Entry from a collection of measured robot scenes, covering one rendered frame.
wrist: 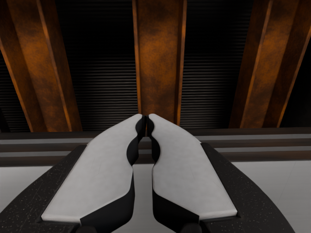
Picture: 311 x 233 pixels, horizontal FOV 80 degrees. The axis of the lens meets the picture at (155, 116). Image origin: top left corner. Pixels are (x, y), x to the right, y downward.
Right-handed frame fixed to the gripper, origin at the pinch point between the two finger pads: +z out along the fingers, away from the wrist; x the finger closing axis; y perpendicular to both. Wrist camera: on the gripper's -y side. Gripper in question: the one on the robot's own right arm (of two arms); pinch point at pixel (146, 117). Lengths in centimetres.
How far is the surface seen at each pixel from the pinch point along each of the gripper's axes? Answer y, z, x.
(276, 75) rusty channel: 3.9, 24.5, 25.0
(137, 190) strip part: 13.5, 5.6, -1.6
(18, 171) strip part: 9.9, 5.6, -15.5
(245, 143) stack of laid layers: 8.5, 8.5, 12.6
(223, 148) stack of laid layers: 8.5, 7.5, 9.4
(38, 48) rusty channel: -1.5, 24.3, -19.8
